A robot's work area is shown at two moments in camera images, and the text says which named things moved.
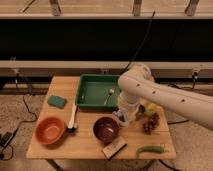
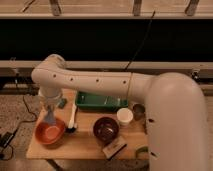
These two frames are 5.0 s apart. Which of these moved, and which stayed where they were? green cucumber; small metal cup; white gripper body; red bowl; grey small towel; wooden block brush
Moved: grey small towel; white gripper body
Stayed: red bowl; small metal cup; green cucumber; wooden block brush
